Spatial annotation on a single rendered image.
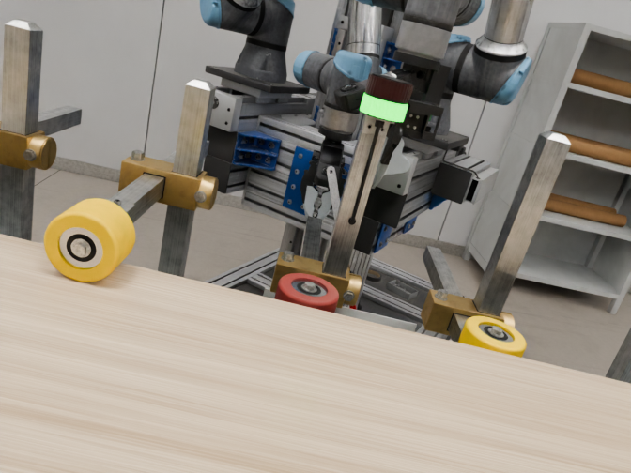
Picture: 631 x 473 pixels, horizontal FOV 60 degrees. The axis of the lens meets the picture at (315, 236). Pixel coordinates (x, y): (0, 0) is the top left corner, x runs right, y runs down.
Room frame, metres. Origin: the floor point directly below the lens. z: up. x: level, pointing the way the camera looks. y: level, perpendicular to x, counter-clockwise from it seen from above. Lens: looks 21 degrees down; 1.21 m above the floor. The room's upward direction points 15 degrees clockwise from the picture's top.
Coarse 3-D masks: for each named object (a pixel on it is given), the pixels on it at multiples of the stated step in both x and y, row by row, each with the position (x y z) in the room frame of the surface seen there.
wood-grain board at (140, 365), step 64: (0, 256) 0.52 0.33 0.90; (0, 320) 0.41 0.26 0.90; (64, 320) 0.43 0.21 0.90; (128, 320) 0.46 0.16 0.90; (192, 320) 0.49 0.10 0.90; (256, 320) 0.52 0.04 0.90; (320, 320) 0.56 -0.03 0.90; (0, 384) 0.33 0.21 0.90; (64, 384) 0.35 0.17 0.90; (128, 384) 0.37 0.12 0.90; (192, 384) 0.39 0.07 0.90; (256, 384) 0.41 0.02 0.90; (320, 384) 0.44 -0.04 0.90; (384, 384) 0.47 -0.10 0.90; (448, 384) 0.50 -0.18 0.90; (512, 384) 0.53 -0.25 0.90; (576, 384) 0.57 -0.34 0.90; (0, 448) 0.28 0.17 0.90; (64, 448) 0.29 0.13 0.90; (128, 448) 0.31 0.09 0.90; (192, 448) 0.32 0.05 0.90; (256, 448) 0.34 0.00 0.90; (320, 448) 0.36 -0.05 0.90; (384, 448) 0.37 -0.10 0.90; (448, 448) 0.40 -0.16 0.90; (512, 448) 0.42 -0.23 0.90; (576, 448) 0.44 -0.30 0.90
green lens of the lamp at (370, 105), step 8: (368, 96) 0.71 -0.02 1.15; (368, 104) 0.71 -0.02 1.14; (376, 104) 0.71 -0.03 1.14; (384, 104) 0.70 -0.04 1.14; (392, 104) 0.70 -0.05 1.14; (400, 104) 0.71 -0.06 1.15; (368, 112) 0.71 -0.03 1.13; (376, 112) 0.70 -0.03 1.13; (384, 112) 0.70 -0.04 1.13; (392, 112) 0.71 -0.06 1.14; (400, 112) 0.71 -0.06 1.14; (392, 120) 0.71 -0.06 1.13; (400, 120) 0.72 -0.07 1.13
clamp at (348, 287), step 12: (276, 264) 0.75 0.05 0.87; (288, 264) 0.76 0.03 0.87; (300, 264) 0.77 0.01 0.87; (312, 264) 0.78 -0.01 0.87; (276, 276) 0.75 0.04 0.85; (324, 276) 0.75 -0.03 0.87; (336, 276) 0.76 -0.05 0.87; (348, 276) 0.77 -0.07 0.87; (360, 276) 0.78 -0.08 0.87; (276, 288) 0.75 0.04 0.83; (336, 288) 0.76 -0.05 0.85; (348, 288) 0.76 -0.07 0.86; (360, 288) 0.76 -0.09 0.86; (348, 300) 0.75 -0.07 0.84
